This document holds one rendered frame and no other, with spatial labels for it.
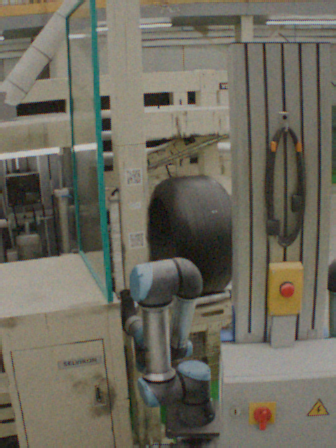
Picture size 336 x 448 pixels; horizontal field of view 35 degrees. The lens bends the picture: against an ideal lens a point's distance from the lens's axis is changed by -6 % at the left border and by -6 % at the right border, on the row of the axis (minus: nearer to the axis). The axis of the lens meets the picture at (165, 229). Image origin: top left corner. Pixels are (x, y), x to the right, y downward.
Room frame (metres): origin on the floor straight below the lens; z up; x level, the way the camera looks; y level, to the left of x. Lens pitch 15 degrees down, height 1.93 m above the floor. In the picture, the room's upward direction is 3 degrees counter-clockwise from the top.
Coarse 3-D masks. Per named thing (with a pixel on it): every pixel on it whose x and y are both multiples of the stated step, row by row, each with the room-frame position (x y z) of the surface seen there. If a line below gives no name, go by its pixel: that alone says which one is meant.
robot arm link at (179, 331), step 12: (180, 264) 1.68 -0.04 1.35; (192, 264) 1.71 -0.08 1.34; (192, 276) 1.67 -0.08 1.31; (192, 288) 1.68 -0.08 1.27; (180, 300) 1.73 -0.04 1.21; (192, 300) 1.72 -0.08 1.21; (180, 312) 1.75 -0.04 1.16; (192, 312) 1.76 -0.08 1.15; (180, 324) 1.76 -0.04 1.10; (180, 336) 1.79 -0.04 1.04; (180, 348) 1.81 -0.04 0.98
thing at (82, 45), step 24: (72, 24) 1.98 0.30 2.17; (96, 24) 1.59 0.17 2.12; (72, 48) 2.00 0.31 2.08; (96, 48) 1.59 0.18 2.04; (72, 72) 2.03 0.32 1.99; (96, 72) 1.59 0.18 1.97; (72, 96) 2.06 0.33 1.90; (96, 96) 1.59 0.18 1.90; (72, 120) 2.09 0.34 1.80; (96, 120) 1.59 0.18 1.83; (72, 144) 2.10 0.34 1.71; (96, 144) 1.58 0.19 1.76; (96, 168) 1.64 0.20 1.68; (96, 192) 1.66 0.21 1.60; (96, 216) 1.69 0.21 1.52; (96, 240) 1.72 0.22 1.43; (96, 264) 1.76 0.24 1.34
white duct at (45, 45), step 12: (72, 0) 2.65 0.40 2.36; (60, 12) 2.64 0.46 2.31; (48, 24) 2.64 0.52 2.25; (60, 24) 2.62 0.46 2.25; (48, 36) 2.61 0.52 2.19; (60, 36) 2.63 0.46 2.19; (36, 48) 2.59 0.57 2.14; (48, 48) 2.61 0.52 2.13; (24, 60) 2.58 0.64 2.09; (36, 60) 2.59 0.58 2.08; (48, 60) 2.64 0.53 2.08; (12, 72) 2.58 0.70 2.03; (24, 72) 2.57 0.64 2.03; (36, 72) 2.60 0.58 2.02; (12, 84) 2.55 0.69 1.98; (24, 84) 2.57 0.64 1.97; (12, 96) 2.55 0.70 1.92
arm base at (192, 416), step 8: (208, 400) 1.70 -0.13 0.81; (176, 408) 1.73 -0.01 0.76; (184, 408) 1.68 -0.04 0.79; (192, 408) 1.67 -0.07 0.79; (200, 408) 1.67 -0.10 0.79; (208, 408) 1.69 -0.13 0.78; (176, 416) 1.70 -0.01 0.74; (184, 416) 1.68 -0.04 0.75; (192, 416) 1.66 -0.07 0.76; (200, 416) 1.66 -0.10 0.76; (208, 416) 1.68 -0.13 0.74; (184, 424) 1.67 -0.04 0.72; (192, 424) 1.65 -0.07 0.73; (200, 424) 1.65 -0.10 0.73
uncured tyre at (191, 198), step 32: (160, 192) 2.55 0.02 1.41; (192, 192) 2.44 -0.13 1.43; (224, 192) 2.48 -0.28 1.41; (160, 224) 2.84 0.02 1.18; (192, 224) 2.33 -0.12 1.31; (224, 224) 2.36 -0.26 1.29; (160, 256) 2.77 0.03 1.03; (192, 256) 2.30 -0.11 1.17; (224, 256) 2.34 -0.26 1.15; (224, 288) 2.47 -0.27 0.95
